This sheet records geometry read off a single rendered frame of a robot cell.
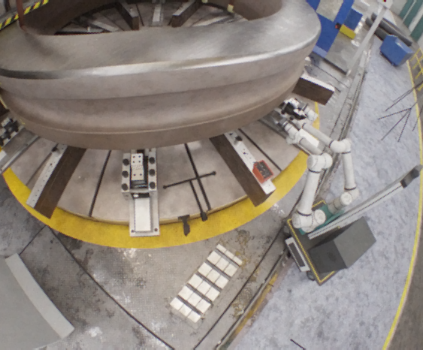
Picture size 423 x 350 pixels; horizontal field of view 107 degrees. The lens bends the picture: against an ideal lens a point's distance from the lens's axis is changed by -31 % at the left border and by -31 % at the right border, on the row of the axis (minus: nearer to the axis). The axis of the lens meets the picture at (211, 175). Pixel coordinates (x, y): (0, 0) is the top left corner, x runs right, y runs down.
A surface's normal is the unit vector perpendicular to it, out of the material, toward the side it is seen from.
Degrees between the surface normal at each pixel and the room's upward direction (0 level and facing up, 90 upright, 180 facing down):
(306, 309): 0
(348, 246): 0
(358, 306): 0
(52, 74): 45
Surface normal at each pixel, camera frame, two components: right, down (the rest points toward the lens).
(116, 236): 0.14, -0.47
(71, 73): 0.09, 0.29
